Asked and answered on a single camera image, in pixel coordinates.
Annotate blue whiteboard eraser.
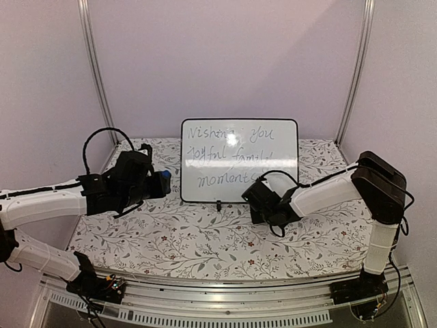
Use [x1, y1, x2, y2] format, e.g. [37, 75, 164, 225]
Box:
[160, 170, 171, 195]

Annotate white whiteboard black frame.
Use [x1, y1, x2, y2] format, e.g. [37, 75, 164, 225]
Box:
[180, 118, 299, 203]

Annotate floral patterned table mat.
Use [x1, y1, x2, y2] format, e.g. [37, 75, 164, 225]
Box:
[68, 138, 371, 280]

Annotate right aluminium frame post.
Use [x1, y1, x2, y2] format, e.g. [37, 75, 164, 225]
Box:
[335, 0, 375, 148]

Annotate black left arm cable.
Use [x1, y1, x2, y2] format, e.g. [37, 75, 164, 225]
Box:
[82, 127, 136, 175]

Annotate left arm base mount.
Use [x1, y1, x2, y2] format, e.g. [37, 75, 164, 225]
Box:
[66, 271, 126, 304]

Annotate left aluminium frame post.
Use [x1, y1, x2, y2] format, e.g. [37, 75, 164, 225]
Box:
[77, 0, 115, 128]

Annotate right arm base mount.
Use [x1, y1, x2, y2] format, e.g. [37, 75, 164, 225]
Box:
[329, 269, 389, 305]

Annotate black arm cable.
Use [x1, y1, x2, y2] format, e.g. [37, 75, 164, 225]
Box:
[259, 169, 311, 188]
[82, 127, 136, 175]

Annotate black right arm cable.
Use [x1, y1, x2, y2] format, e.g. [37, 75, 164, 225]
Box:
[259, 169, 311, 188]

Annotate aluminium frame post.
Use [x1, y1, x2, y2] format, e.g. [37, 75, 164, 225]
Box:
[335, 0, 375, 148]
[77, 0, 115, 128]

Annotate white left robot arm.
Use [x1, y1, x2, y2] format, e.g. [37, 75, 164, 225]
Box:
[1, 151, 171, 297]

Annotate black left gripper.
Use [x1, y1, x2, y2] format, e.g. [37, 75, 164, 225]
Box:
[119, 171, 167, 209]

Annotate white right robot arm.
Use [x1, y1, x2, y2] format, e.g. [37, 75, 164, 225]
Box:
[242, 150, 414, 298]

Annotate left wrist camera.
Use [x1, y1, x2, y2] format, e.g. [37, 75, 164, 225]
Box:
[138, 143, 153, 158]

